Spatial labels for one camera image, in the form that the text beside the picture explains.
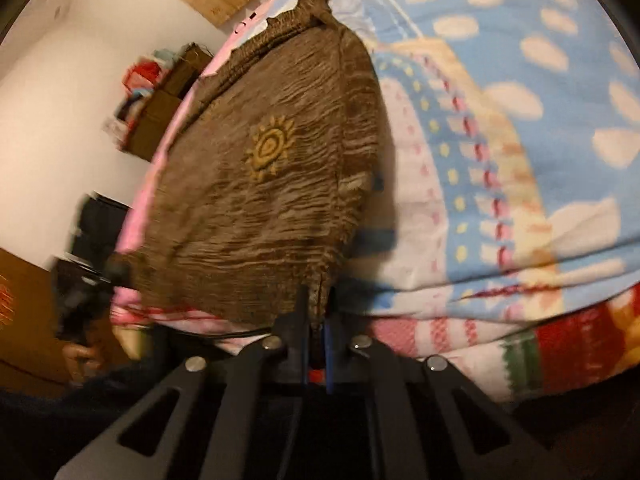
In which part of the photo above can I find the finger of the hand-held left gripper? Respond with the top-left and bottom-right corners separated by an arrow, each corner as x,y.
106,252 -> 135,288

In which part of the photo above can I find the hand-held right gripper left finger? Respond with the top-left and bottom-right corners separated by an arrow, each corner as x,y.
52,286 -> 312,480

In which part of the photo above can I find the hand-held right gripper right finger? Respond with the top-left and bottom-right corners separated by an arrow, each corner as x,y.
320,321 -> 548,480

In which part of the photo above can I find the brown knitted sun-pattern sweater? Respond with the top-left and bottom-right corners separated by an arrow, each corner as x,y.
106,0 -> 387,335

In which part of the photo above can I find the person's left hand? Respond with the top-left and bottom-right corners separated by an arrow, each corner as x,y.
62,342 -> 103,387

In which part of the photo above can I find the brown wooden furniture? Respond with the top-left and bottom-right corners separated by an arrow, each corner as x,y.
0,246 -> 128,398

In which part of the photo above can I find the brown wooden cabinet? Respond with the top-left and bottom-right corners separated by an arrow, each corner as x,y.
120,42 -> 217,162

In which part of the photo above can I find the red gift box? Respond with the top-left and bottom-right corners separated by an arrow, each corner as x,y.
123,60 -> 162,92

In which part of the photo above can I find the pink and blue printed blanket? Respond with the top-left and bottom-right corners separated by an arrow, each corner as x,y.
110,0 -> 640,407

